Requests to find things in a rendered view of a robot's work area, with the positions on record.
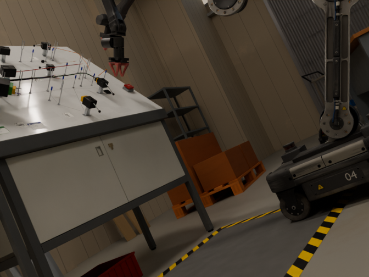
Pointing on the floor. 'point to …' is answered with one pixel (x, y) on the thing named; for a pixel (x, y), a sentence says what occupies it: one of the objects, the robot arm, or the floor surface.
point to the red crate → (117, 267)
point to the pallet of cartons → (213, 171)
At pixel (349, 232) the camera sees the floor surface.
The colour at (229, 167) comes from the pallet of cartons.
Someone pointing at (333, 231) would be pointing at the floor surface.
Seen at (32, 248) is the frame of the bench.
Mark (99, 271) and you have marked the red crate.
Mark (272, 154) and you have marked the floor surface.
